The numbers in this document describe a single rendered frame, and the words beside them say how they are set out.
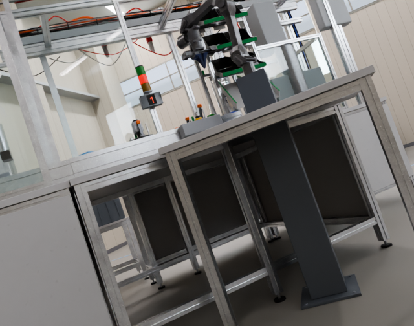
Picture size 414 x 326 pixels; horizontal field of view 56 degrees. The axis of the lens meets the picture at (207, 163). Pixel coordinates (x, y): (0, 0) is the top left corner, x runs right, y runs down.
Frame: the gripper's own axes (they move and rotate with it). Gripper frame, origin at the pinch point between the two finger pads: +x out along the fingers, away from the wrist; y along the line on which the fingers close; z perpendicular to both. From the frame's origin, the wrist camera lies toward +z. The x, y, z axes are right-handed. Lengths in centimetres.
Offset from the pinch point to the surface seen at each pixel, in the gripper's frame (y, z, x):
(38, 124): 85, 72, -9
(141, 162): 48, -6, 41
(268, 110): 3, -48, 41
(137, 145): 46, 3, 32
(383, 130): -28, -68, 64
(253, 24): -100, 93, -54
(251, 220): 6, -5, 84
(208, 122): 10.4, -5.1, 32.2
